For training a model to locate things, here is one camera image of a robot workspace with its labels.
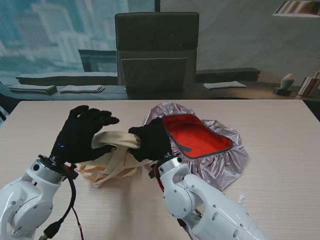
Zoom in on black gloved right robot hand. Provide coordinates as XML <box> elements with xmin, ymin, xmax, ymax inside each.
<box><xmin>127</xmin><ymin>117</ymin><xmax>173</xmax><ymax>163</ymax></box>

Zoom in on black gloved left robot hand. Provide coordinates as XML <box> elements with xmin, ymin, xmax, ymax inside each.
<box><xmin>49</xmin><ymin>105</ymin><xmax>120</xmax><ymax>163</ymax></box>

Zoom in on cream yellow cloth garment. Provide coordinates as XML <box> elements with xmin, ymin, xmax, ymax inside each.
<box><xmin>74</xmin><ymin>131</ymin><xmax>153</xmax><ymax>188</ymax></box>

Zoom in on thin grey paper stack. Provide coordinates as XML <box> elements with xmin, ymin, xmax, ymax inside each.
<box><xmin>59</xmin><ymin>84</ymin><xmax>106</xmax><ymax>94</ymax></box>

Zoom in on long dark grey slab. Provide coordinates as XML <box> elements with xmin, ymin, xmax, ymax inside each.
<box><xmin>14</xmin><ymin>72</ymin><xmax>118</xmax><ymax>86</ymax></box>

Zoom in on thick grey paper stack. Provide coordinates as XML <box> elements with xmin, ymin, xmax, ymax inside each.
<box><xmin>7</xmin><ymin>84</ymin><xmax>58</xmax><ymax>95</ymax></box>

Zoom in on white paper sheet stack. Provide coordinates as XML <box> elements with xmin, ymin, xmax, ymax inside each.
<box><xmin>202</xmin><ymin>81</ymin><xmax>248</xmax><ymax>90</ymax></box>

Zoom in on dark grey office chair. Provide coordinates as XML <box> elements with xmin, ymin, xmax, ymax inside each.
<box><xmin>114</xmin><ymin>11</ymin><xmax>200</xmax><ymax>100</ymax></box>

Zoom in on beige vase on dark base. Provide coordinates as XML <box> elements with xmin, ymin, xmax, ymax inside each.
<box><xmin>273</xmin><ymin>73</ymin><xmax>296</xmax><ymax>96</ymax></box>

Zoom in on leaning golden books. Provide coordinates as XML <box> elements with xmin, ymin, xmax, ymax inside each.
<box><xmin>296</xmin><ymin>71</ymin><xmax>320</xmax><ymax>97</ymax></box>

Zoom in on copper hanging lamp shade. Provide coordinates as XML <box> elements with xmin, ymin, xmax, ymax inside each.
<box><xmin>271</xmin><ymin>0</ymin><xmax>320</xmax><ymax>18</ymax></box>

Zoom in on black red right wrist cable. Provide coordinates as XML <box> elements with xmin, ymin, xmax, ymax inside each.
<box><xmin>148</xmin><ymin>162</ymin><xmax>193</xmax><ymax>240</ymax></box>

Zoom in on black red wrist cable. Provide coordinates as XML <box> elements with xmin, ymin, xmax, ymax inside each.
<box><xmin>148</xmin><ymin>162</ymin><xmax>193</xmax><ymax>240</ymax></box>
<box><xmin>43</xmin><ymin>162</ymin><xmax>87</xmax><ymax>240</ymax></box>

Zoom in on black red left wrist cable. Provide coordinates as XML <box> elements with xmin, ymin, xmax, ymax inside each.
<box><xmin>43</xmin><ymin>162</ymin><xmax>87</xmax><ymax>240</ymax></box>

